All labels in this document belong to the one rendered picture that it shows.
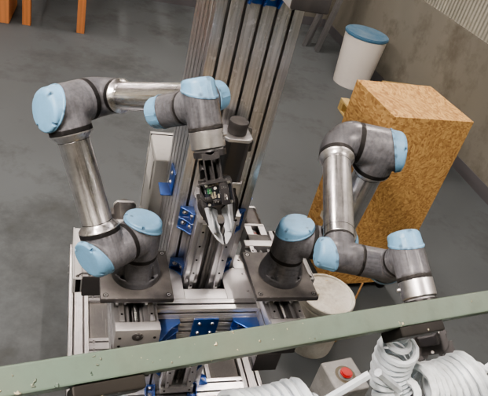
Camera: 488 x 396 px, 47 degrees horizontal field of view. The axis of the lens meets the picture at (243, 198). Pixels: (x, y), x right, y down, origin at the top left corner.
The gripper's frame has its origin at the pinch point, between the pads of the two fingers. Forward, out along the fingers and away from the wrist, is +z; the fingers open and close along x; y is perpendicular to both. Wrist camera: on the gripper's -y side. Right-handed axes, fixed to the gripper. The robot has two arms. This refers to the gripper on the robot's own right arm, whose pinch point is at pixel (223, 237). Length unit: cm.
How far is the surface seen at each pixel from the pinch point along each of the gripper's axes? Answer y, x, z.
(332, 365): -44, 28, 58
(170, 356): 84, -7, -11
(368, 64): -501, 201, -51
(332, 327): 80, 6, -9
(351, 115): -187, 85, -14
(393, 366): 75, 12, -2
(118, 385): 86, -11, -11
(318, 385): -45, 23, 64
